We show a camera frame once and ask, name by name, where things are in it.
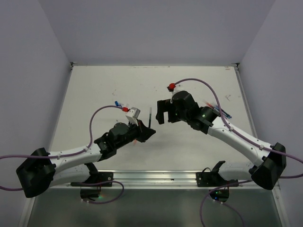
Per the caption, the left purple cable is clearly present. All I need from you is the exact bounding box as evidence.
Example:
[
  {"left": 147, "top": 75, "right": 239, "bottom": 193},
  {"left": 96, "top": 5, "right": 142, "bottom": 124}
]
[{"left": 0, "top": 105, "right": 125, "bottom": 204}]

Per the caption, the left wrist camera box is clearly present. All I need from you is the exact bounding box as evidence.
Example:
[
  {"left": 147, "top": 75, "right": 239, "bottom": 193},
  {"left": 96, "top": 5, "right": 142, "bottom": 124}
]
[{"left": 125, "top": 107, "right": 141, "bottom": 126}]

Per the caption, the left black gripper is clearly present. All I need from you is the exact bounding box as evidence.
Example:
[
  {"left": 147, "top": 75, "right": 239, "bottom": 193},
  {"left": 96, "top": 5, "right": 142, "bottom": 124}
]
[{"left": 115, "top": 118, "right": 155, "bottom": 149}]

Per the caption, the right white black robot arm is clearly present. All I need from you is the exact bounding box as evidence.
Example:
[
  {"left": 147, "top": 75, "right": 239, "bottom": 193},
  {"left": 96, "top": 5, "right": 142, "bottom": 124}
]
[{"left": 156, "top": 91, "right": 286, "bottom": 190}]

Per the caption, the blue patterned pen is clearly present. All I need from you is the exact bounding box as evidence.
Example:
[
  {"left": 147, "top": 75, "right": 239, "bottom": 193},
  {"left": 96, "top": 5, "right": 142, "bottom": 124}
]
[{"left": 216, "top": 105, "right": 232, "bottom": 119}]

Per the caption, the aluminium front rail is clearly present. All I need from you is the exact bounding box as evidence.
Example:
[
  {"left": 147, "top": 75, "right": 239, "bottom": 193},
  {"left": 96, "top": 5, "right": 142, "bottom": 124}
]
[{"left": 94, "top": 169, "right": 280, "bottom": 190}]

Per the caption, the green ink roller pen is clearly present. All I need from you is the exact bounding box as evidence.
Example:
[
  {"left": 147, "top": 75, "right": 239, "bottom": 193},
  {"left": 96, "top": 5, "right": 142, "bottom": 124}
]
[{"left": 148, "top": 107, "right": 152, "bottom": 128}]

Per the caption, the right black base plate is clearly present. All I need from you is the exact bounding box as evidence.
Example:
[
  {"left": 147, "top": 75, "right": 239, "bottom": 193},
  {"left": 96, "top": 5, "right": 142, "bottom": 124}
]
[{"left": 196, "top": 161, "right": 239, "bottom": 187}]

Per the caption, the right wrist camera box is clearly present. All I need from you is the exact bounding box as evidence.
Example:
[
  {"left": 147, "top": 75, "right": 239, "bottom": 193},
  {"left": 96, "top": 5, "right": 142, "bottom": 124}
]
[{"left": 167, "top": 83, "right": 185, "bottom": 96}]

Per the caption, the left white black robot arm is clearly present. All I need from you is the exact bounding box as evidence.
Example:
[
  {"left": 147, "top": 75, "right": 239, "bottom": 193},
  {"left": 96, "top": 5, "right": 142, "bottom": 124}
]
[{"left": 16, "top": 120, "right": 156, "bottom": 198}]

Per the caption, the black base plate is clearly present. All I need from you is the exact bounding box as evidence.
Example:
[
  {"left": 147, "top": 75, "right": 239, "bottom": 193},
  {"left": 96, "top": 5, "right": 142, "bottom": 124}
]
[
  {"left": 196, "top": 161, "right": 239, "bottom": 187},
  {"left": 88, "top": 172, "right": 114, "bottom": 187}
]

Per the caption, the red capped clear pen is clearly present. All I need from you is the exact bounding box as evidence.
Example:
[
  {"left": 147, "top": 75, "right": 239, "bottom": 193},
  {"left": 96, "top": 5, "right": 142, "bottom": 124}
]
[{"left": 204, "top": 101, "right": 216, "bottom": 109}]

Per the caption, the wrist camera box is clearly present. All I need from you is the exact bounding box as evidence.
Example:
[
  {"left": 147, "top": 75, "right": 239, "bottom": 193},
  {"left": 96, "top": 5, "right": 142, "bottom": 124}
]
[
  {"left": 167, "top": 83, "right": 185, "bottom": 96},
  {"left": 125, "top": 107, "right": 141, "bottom": 126}
]

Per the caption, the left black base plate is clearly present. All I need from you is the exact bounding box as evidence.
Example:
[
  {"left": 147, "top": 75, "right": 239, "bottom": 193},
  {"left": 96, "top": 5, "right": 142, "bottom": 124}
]
[{"left": 88, "top": 172, "right": 114, "bottom": 187}]

